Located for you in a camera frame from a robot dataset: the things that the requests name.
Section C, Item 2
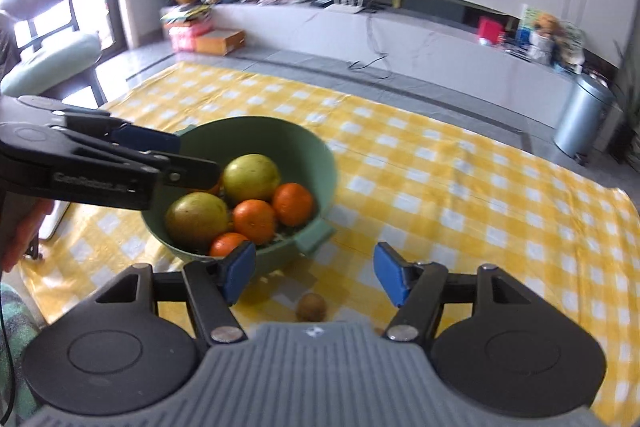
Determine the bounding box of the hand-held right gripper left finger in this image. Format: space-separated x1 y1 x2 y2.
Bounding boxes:
95 241 258 343

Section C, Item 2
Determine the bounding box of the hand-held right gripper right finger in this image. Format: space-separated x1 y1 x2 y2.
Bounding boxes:
374 242 548 342

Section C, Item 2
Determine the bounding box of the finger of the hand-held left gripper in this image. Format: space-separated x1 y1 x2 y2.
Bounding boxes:
65 129 222 190
20 96 182 154

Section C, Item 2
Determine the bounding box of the reddish green pear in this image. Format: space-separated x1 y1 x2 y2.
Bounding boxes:
165 192 231 253

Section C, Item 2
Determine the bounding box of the yellow pear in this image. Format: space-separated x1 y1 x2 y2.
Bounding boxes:
222 153 282 205

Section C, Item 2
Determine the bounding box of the green plastic bowl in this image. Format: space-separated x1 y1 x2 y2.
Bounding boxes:
140 116 337 277

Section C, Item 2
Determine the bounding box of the person's left hand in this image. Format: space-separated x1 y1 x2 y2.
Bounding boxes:
0 199 56 273

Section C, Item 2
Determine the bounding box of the yellow checkered tablecloth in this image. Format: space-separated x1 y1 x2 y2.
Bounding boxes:
20 61 640 427

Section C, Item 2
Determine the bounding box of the stack of pink boxes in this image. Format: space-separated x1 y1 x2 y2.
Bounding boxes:
167 19 216 52

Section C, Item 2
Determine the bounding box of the dark chair with green cushion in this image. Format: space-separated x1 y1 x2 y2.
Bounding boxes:
0 0 108 108

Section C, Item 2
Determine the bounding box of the orange cardboard box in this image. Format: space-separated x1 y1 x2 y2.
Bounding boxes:
194 29 247 55

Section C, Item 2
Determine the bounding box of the pile of colourful papers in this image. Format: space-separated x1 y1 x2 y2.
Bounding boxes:
160 4 211 25

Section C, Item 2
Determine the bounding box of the teal patterned cloth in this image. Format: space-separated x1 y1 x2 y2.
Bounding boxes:
0 282 48 415

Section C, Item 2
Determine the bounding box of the white marble television cabinet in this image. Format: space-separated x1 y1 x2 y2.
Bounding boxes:
160 0 621 130

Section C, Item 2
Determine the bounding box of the silver trash can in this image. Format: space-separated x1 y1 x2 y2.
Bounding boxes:
552 74 616 162

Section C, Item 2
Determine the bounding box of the red box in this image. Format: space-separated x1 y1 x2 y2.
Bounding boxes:
476 17 503 45

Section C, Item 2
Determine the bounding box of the colourful picture card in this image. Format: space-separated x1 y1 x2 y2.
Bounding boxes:
517 4 538 45

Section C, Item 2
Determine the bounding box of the round printed hand fan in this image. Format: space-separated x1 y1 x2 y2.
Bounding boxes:
560 22 586 62

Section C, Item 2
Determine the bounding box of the brown teddy bear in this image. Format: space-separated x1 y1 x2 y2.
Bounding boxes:
532 13 561 35

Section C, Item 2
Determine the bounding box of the black power cable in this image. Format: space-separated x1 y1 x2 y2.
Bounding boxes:
347 14 393 80

